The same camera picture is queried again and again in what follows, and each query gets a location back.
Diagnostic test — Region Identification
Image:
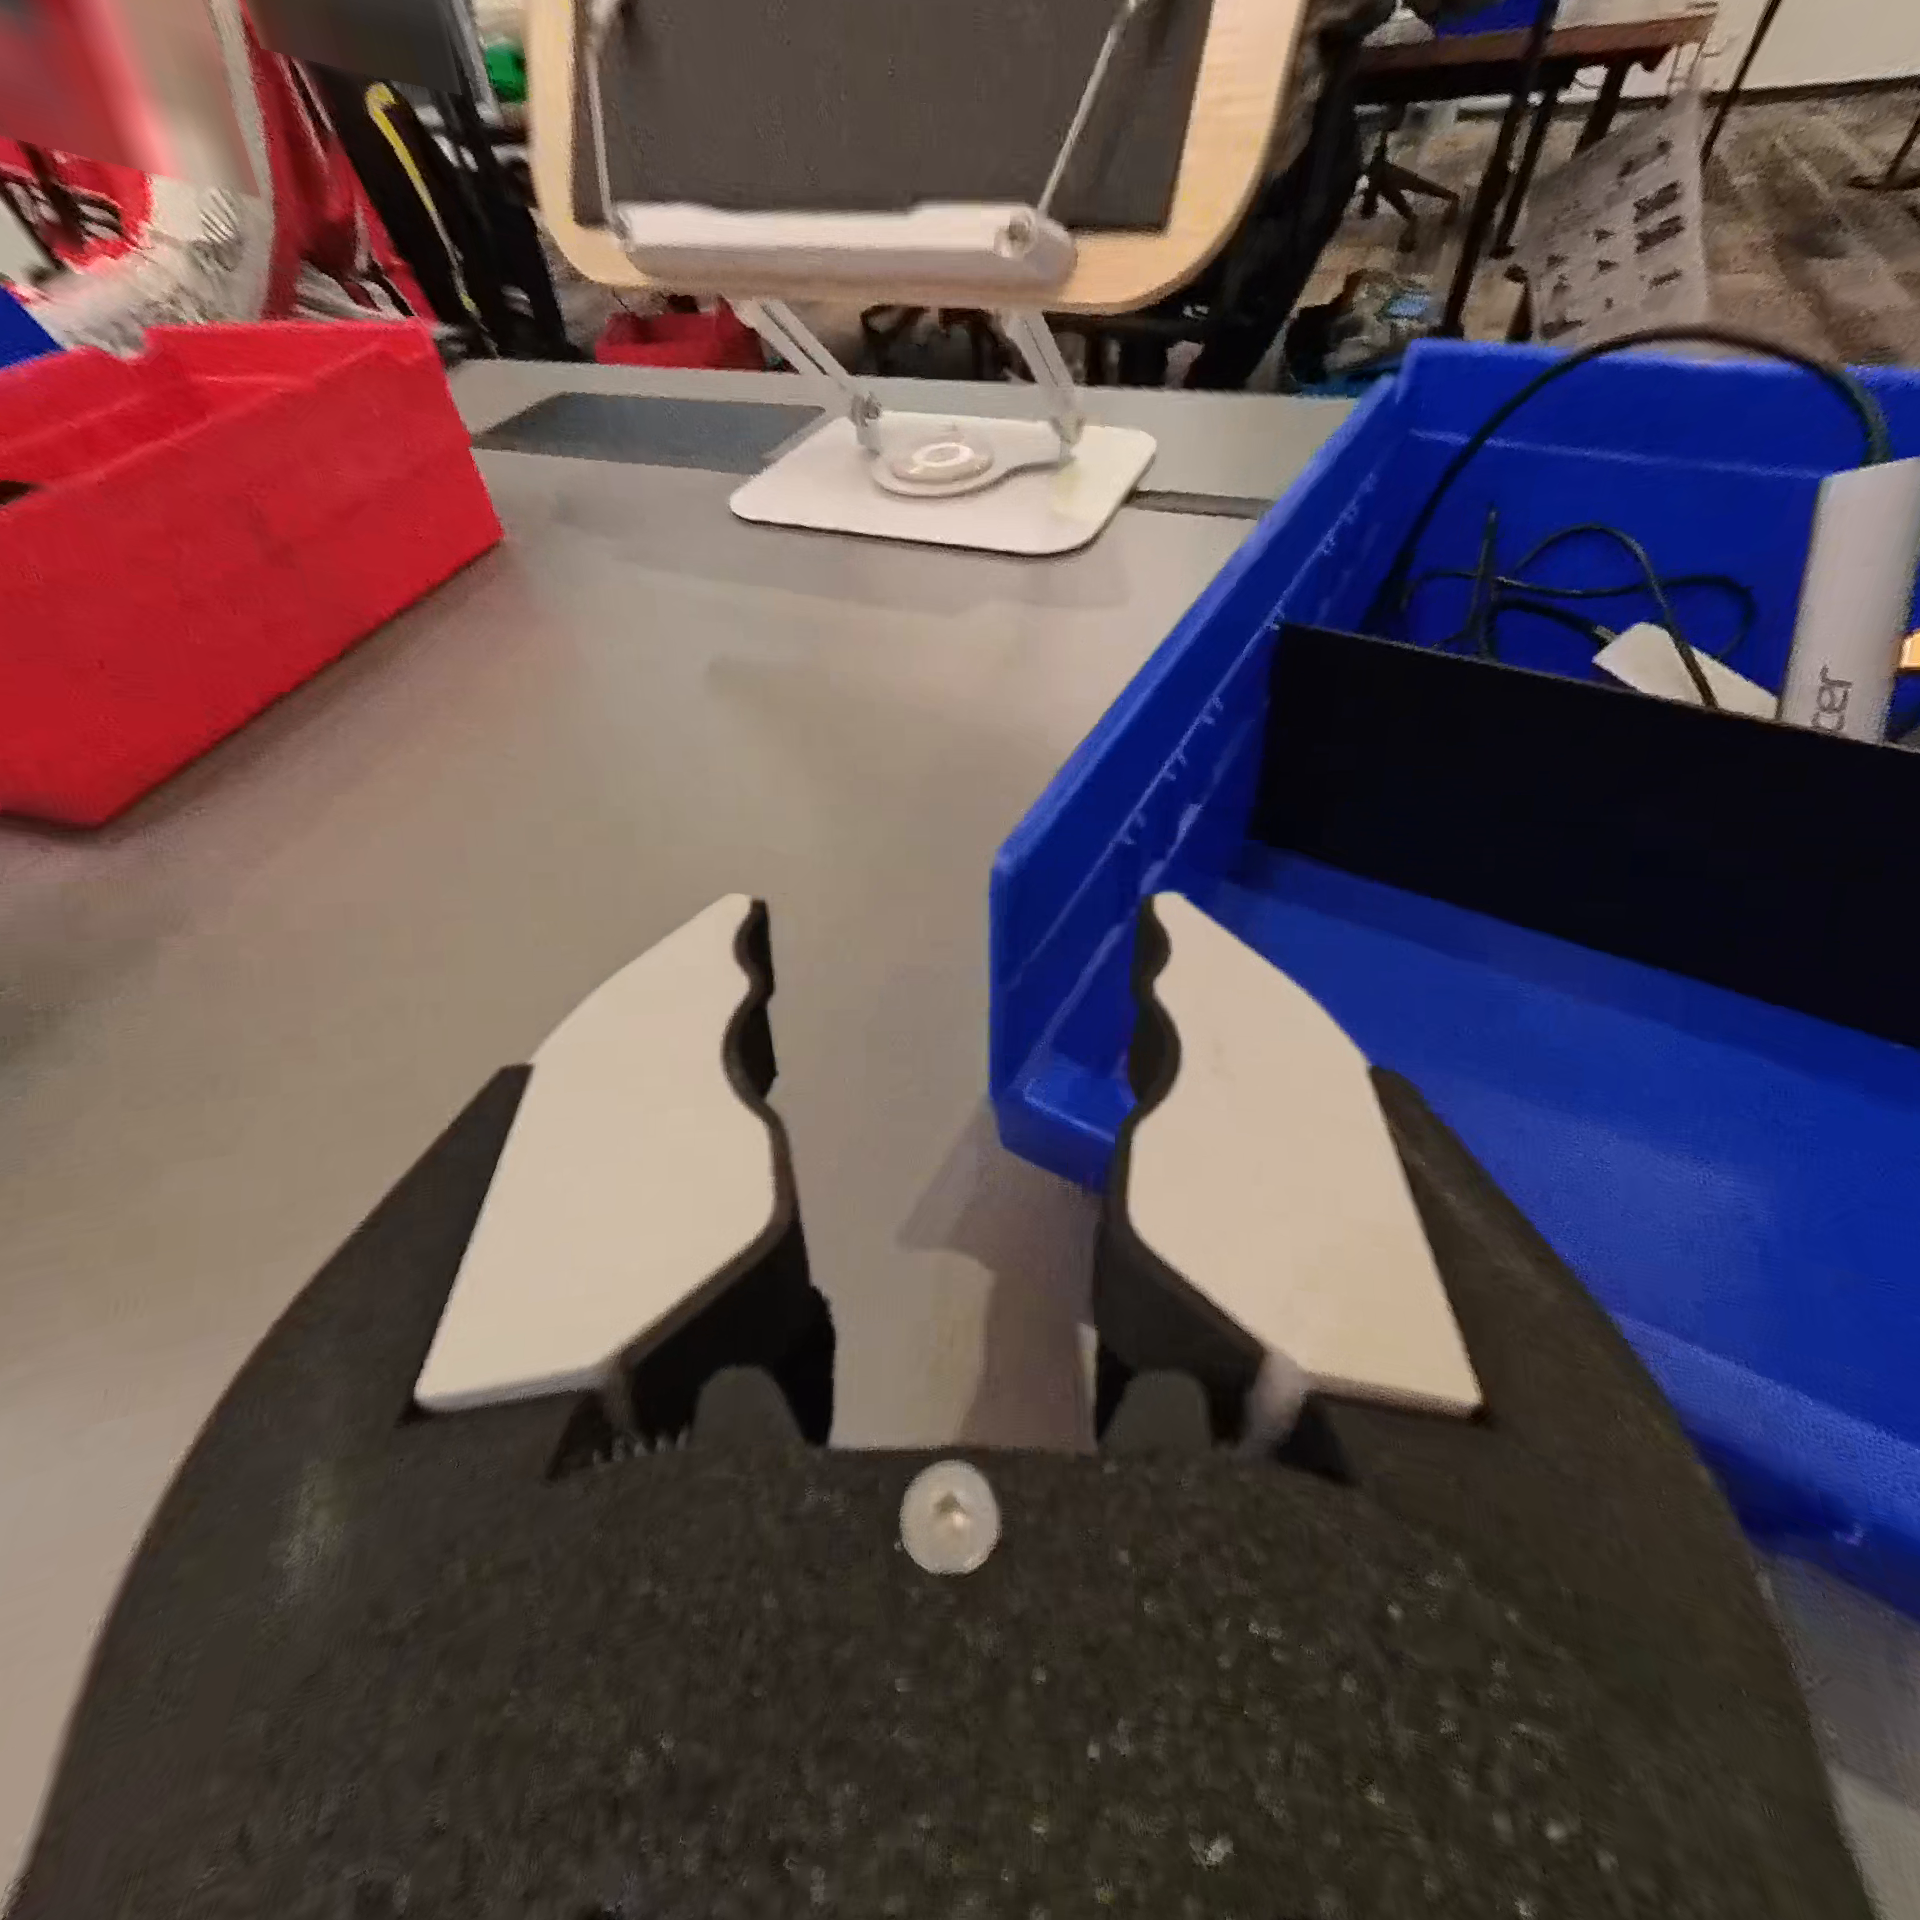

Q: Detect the thick black cable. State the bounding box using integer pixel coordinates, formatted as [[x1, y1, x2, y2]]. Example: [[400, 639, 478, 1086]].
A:
[[1392, 321, 1898, 680]]

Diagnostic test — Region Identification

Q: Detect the grey hub with cable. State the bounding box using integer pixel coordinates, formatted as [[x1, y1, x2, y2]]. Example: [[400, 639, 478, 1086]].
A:
[[1782, 462, 1920, 745]]

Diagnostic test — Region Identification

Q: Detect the blue plastic bin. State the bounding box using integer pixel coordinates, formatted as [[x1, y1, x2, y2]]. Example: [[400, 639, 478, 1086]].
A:
[[989, 334, 1920, 1627]]

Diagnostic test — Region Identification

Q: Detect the red plastic bin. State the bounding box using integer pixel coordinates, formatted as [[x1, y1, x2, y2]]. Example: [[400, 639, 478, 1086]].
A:
[[0, 311, 509, 830]]

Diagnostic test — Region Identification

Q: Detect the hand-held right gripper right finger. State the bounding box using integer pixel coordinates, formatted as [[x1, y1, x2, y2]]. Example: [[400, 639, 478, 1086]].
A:
[[1085, 892, 1488, 1466]]

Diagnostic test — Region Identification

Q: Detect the wooden background table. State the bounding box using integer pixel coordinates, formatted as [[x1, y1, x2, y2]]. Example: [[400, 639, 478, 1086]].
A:
[[1349, 0, 1717, 338]]

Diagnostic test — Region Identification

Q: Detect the dark desk cable flap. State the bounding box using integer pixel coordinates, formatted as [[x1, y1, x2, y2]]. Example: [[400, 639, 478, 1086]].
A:
[[471, 388, 830, 480]]

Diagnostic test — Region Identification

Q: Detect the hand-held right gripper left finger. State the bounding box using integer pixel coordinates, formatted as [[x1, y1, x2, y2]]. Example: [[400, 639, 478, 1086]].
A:
[[413, 892, 833, 1464]]

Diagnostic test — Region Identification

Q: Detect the red white printed bag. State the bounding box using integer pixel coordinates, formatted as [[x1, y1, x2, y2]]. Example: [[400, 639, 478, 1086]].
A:
[[0, 0, 368, 365]]

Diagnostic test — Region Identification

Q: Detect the grey desk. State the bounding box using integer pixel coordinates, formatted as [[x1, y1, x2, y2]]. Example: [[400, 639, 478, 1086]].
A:
[[0, 353, 1920, 1920]]

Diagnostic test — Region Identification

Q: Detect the white folding stand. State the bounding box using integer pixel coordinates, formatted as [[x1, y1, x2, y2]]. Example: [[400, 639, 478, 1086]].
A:
[[610, 0, 1164, 560]]

